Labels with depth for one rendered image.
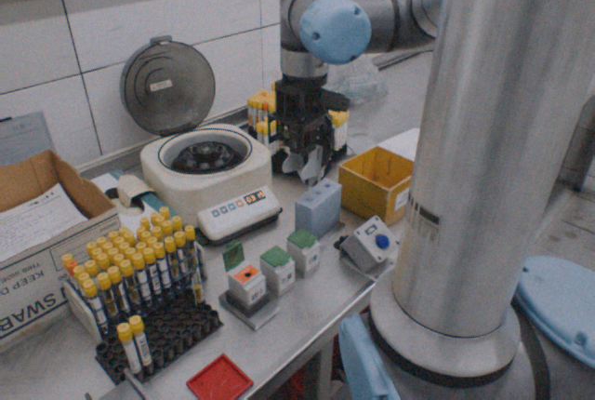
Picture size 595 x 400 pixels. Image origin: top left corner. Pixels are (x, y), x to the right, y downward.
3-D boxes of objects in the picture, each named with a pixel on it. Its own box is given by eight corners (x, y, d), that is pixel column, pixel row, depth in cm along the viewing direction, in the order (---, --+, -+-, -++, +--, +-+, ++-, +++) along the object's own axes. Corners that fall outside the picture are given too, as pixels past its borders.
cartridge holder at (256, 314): (256, 331, 72) (255, 315, 70) (218, 301, 77) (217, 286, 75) (279, 311, 75) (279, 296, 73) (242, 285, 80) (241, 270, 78)
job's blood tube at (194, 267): (200, 315, 74) (192, 271, 69) (195, 311, 75) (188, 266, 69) (206, 311, 75) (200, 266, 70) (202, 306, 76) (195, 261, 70)
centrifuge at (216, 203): (195, 257, 86) (188, 205, 80) (138, 187, 106) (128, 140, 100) (297, 212, 98) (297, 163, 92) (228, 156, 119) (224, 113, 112)
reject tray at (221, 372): (215, 418, 60) (215, 415, 60) (185, 385, 64) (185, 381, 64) (254, 384, 64) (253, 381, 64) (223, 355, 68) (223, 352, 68)
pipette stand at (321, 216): (317, 254, 87) (318, 211, 82) (288, 239, 91) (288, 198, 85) (345, 227, 94) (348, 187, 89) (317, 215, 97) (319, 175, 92)
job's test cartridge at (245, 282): (248, 315, 73) (246, 287, 69) (229, 300, 76) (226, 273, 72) (267, 300, 75) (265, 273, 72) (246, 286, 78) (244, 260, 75)
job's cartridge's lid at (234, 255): (222, 249, 70) (220, 247, 70) (228, 273, 72) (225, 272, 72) (242, 237, 72) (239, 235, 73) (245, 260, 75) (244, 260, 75)
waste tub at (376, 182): (383, 232, 93) (389, 191, 87) (335, 204, 101) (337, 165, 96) (420, 205, 100) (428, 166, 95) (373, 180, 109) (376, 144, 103)
